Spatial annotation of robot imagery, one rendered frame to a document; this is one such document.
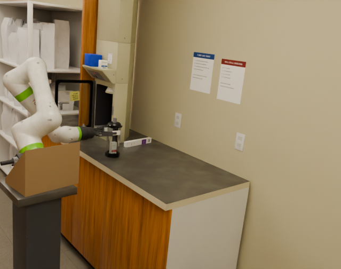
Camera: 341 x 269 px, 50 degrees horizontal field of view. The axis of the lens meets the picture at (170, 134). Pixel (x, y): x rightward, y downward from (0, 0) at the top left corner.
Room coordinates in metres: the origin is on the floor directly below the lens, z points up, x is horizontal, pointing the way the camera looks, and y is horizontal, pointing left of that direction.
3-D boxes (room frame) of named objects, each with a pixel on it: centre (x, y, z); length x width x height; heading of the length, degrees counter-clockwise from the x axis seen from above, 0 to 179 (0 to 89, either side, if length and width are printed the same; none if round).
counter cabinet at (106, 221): (2.78, 0.39, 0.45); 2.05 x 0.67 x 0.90; 41
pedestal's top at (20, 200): (1.87, 0.70, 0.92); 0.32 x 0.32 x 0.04; 43
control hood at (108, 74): (2.83, 0.59, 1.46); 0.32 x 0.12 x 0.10; 41
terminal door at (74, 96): (2.88, 0.79, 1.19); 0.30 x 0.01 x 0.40; 124
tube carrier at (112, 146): (2.45, 0.39, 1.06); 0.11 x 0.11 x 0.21
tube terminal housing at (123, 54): (2.95, 0.46, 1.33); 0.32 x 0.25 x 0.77; 41
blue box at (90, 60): (2.90, 0.65, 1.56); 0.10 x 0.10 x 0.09; 41
